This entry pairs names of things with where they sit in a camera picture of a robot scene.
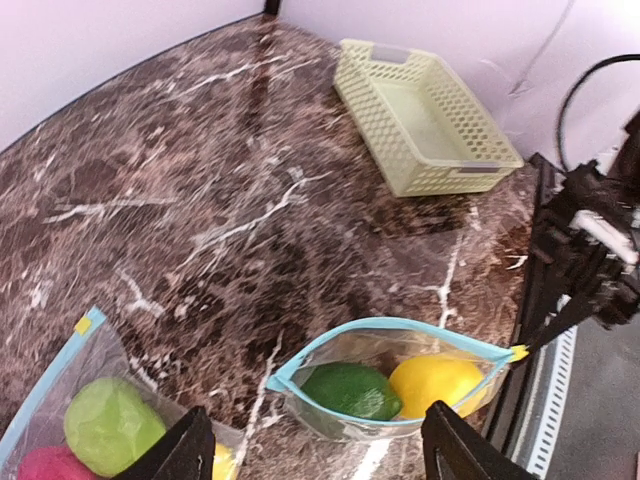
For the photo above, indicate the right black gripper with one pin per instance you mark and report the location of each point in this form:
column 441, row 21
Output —
column 599, row 284

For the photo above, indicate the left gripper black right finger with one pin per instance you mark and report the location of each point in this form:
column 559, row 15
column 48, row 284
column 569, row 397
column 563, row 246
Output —
column 454, row 450

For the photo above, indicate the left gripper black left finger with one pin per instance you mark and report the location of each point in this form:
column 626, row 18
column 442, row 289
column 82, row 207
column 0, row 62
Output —
column 185, row 452

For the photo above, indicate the yellow toy pear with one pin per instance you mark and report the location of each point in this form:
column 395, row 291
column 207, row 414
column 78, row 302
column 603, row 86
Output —
column 224, row 464

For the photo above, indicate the yellow toy lemon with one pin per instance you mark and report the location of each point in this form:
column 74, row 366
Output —
column 420, row 381

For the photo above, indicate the green toy fruit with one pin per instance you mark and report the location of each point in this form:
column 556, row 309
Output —
column 108, row 426

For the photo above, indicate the dark green toy avocado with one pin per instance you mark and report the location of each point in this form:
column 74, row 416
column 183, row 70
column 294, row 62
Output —
column 353, row 389

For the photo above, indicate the red toy fruit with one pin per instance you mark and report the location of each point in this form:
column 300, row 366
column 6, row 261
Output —
column 53, row 463

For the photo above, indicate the clear zip bag blue zipper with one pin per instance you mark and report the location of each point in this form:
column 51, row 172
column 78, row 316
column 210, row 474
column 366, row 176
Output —
column 84, row 358

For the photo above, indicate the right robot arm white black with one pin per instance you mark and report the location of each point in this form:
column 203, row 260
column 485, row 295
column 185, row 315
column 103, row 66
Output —
column 626, row 170

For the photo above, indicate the yellow zipper slider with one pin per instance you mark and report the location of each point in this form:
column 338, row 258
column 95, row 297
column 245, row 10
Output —
column 83, row 326

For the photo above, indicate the pale green plastic basket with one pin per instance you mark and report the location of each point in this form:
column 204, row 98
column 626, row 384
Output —
column 427, row 132

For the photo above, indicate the black front table rail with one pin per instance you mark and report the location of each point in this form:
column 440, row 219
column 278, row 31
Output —
column 507, row 412

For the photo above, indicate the white slotted cable duct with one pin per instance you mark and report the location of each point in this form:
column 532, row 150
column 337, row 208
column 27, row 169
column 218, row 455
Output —
column 557, row 388

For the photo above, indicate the right black frame post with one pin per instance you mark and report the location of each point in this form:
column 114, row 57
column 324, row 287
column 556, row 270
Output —
column 272, row 7

